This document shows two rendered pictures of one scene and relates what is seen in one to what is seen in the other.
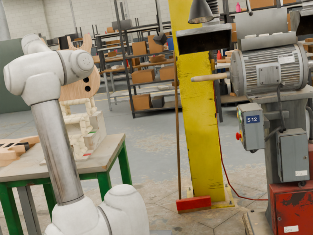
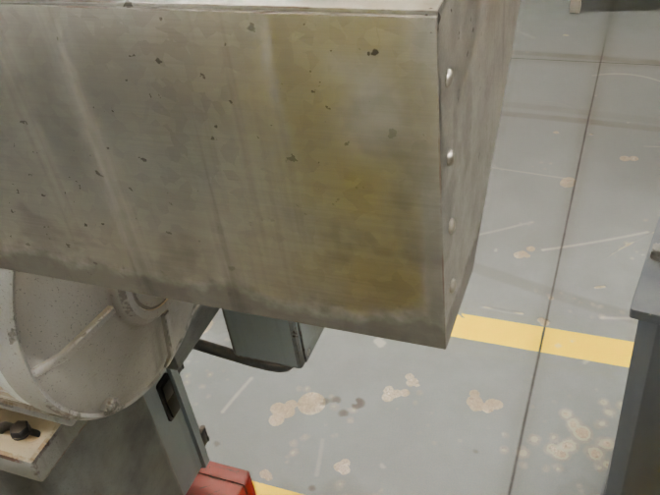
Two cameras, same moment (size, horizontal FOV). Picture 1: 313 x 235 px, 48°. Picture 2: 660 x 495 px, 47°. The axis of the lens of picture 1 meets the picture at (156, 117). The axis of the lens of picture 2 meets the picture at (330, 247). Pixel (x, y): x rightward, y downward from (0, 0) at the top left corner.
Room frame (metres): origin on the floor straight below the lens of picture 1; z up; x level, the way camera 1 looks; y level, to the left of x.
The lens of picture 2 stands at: (2.37, -0.16, 1.61)
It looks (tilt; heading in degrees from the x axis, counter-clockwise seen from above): 38 degrees down; 199
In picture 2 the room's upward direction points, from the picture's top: 8 degrees counter-clockwise
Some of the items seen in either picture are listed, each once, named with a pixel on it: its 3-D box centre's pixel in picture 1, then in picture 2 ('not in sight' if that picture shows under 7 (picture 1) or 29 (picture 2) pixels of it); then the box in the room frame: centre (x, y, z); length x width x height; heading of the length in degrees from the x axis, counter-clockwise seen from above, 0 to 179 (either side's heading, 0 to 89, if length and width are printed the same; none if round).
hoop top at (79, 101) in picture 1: (74, 102); not in sight; (2.17, 0.49, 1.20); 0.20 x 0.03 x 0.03; 82
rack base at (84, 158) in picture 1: (67, 157); not in sight; (1.90, 0.53, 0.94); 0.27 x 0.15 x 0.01; 83
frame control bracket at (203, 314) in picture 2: (261, 120); (199, 300); (1.78, -0.54, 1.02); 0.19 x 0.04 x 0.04; 173
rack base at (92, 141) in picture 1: (74, 141); not in sight; (2.05, 0.50, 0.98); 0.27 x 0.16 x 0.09; 83
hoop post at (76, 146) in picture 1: (77, 149); not in sight; (1.84, 0.45, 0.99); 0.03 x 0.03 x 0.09
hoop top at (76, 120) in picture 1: (67, 121); not in sight; (2.01, 0.51, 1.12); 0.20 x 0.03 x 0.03; 82
